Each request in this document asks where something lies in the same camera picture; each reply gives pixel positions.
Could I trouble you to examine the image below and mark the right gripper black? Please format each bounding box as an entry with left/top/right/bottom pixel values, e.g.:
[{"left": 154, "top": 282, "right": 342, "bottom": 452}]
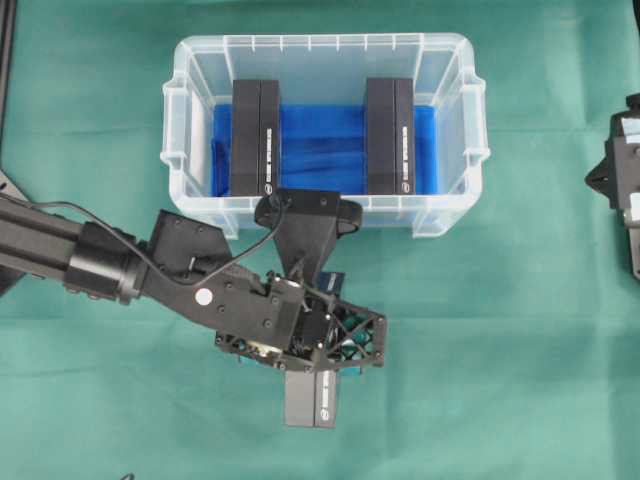
[{"left": 585, "top": 94, "right": 639, "bottom": 279}]

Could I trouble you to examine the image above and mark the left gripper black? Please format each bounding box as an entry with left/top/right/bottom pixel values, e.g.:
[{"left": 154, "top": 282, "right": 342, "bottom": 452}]
[{"left": 147, "top": 211, "right": 388, "bottom": 370}]

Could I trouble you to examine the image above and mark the black box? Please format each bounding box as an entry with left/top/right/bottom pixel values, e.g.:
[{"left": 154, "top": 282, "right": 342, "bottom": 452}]
[
  {"left": 365, "top": 78, "right": 416, "bottom": 195},
  {"left": 230, "top": 79, "right": 281, "bottom": 197},
  {"left": 282, "top": 270, "right": 346, "bottom": 429}
]

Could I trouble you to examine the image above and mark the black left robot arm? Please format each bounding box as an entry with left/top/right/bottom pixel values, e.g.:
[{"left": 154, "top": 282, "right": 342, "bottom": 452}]
[{"left": 1, "top": 189, "right": 387, "bottom": 373}]

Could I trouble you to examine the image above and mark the blue liner in case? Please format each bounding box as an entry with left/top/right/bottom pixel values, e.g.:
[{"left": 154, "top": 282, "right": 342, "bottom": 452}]
[{"left": 210, "top": 102, "right": 442, "bottom": 197}]

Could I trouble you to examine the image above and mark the clear plastic storage case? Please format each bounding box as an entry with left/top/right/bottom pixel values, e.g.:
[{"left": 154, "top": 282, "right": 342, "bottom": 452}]
[{"left": 160, "top": 33, "right": 490, "bottom": 239}]

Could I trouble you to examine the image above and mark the green table cloth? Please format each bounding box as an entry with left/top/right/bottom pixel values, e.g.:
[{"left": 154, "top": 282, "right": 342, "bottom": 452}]
[{"left": 1, "top": 1, "right": 639, "bottom": 479}]

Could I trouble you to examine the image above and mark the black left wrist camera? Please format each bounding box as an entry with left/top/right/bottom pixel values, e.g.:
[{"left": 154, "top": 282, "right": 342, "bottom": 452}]
[{"left": 254, "top": 188, "right": 363, "bottom": 285}]

